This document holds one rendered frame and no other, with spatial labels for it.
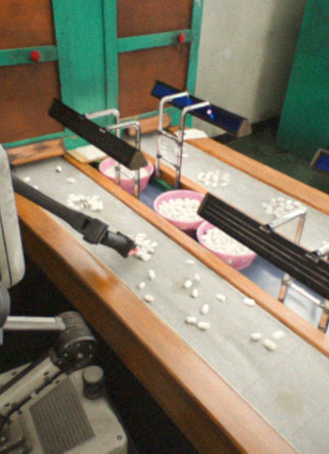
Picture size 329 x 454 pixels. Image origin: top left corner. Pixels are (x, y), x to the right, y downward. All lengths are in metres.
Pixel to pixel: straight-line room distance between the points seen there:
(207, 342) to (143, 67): 1.61
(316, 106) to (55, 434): 3.49
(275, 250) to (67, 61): 1.45
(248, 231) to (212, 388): 0.43
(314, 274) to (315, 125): 3.25
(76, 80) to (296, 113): 2.56
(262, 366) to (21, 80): 1.57
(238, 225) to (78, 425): 0.79
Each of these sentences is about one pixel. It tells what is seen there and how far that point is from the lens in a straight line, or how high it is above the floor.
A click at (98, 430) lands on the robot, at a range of 1.60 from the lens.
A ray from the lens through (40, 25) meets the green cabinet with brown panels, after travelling 2.28.
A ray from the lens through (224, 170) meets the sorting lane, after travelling 2.42.
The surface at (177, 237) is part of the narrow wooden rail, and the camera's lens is 1.83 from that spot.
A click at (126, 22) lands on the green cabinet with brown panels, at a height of 1.33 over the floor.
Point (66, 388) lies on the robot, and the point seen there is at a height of 0.48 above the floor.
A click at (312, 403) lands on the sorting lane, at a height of 0.74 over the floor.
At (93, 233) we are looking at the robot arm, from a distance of 1.55.
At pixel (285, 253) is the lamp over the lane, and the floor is 1.08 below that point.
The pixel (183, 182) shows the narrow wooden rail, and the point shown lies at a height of 0.76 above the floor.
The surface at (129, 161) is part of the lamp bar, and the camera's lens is 1.70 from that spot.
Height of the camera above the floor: 1.81
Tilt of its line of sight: 34 degrees down
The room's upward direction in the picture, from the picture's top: 4 degrees clockwise
